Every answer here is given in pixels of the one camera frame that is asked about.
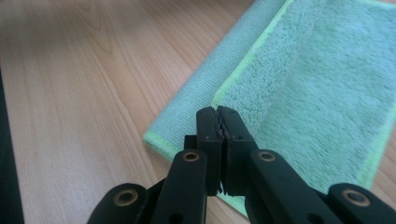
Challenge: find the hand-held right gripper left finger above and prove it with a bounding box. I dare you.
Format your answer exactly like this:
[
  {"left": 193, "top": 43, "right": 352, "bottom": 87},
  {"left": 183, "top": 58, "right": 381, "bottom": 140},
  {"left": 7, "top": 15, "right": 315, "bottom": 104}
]
[{"left": 184, "top": 106, "right": 224, "bottom": 197}]

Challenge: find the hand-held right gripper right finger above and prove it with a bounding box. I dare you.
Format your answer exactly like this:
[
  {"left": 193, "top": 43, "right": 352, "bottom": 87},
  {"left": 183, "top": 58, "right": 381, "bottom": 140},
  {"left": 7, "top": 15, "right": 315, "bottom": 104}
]
[{"left": 217, "top": 105, "right": 260, "bottom": 197}]

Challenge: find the green cloth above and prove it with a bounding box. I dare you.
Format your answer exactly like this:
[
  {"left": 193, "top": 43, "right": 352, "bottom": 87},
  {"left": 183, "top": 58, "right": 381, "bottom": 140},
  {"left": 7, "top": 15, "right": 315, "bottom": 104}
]
[{"left": 143, "top": 0, "right": 396, "bottom": 217}]

